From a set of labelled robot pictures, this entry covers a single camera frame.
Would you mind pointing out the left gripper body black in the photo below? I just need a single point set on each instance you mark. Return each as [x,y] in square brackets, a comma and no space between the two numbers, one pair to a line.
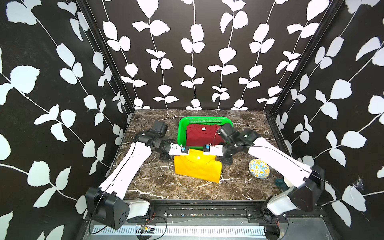
[164,149]

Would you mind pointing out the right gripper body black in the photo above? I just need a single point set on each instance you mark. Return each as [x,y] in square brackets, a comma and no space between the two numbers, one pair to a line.
[228,152]

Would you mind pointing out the green plastic basket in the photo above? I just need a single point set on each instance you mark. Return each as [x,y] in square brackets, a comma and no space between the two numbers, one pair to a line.
[184,122]

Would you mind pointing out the red t-shirt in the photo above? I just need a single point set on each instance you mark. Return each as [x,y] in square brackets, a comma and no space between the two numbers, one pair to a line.
[201,135]

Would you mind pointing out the yellow t-shirt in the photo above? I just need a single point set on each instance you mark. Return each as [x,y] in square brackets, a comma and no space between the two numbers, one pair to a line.
[198,165]

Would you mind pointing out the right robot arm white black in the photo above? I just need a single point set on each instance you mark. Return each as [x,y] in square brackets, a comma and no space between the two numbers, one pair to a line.
[307,182]

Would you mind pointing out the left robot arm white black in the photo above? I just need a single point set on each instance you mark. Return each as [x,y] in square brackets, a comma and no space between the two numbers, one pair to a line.
[126,177]

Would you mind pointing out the patterned ceramic plate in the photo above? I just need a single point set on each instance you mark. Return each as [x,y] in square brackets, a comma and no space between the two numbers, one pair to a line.
[259,169]

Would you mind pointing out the white perforated strip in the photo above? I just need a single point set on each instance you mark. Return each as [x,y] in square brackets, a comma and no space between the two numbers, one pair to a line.
[184,231]

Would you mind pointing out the small circuit board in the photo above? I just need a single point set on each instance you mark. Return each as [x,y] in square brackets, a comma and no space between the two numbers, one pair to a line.
[146,230]

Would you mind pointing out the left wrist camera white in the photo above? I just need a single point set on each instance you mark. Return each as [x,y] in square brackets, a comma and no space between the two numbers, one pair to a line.
[177,150]

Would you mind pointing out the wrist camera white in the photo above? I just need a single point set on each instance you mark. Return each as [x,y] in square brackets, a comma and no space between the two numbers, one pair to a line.
[210,150]
[177,150]

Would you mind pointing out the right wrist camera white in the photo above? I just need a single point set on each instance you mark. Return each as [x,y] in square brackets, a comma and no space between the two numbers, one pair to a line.
[210,150]

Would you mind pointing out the black aluminium front rail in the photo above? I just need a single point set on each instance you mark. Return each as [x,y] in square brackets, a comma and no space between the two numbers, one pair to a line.
[165,210]

